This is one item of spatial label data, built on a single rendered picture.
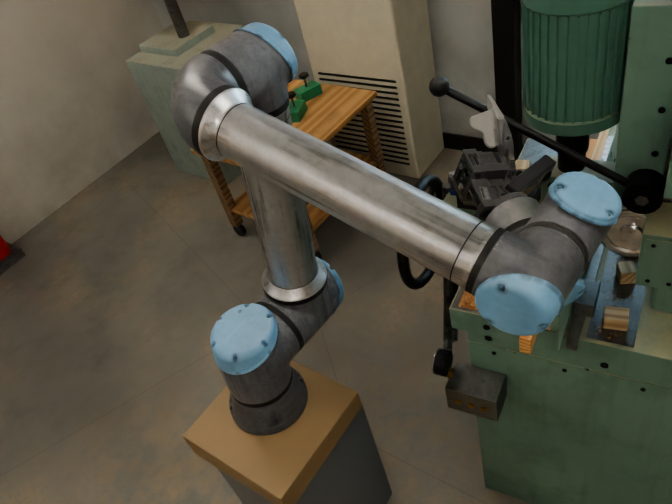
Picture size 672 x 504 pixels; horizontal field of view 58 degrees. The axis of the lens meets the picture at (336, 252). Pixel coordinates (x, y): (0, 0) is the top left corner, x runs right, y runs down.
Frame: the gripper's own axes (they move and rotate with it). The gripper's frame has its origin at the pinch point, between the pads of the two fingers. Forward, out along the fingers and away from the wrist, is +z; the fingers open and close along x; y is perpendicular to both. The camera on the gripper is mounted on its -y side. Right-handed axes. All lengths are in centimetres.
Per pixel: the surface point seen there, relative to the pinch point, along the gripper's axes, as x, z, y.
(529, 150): 28.6, 21.5, -32.8
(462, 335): 122, 20, -44
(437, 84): -7.5, 3.1, 8.7
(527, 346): 20.9, -33.6, -3.7
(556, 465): 80, -41, -34
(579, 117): -7.0, -6.4, -14.2
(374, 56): 87, 143, -37
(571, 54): -17.0, -2.8, -9.4
